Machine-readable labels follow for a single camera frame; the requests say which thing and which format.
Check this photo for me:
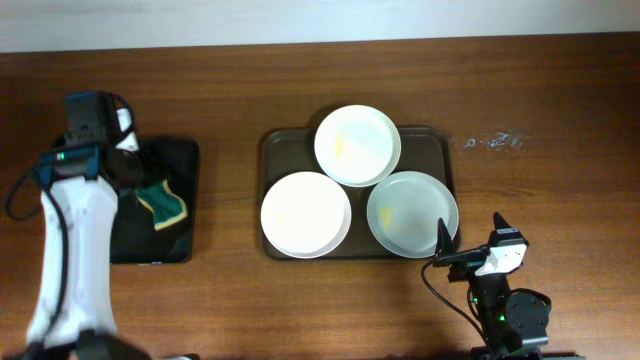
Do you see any green and yellow sponge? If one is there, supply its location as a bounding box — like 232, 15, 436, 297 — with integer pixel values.
136, 179, 188, 231

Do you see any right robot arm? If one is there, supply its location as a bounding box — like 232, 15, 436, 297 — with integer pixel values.
427, 213, 552, 359

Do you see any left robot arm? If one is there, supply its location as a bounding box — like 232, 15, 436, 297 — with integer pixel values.
21, 91, 149, 359

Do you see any black plastic tray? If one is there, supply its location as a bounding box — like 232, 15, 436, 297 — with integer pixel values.
110, 137, 200, 264

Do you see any brown serving tray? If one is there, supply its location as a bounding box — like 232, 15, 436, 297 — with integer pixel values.
258, 126, 456, 261

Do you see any pale blue plate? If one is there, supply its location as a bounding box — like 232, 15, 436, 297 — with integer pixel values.
366, 171, 460, 259

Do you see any white plate at back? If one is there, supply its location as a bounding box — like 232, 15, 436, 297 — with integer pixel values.
313, 105, 402, 187

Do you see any white plate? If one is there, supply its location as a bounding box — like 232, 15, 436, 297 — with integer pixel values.
260, 171, 352, 259
313, 105, 402, 187

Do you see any white plate front left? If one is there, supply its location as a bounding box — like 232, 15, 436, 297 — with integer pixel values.
260, 171, 352, 259

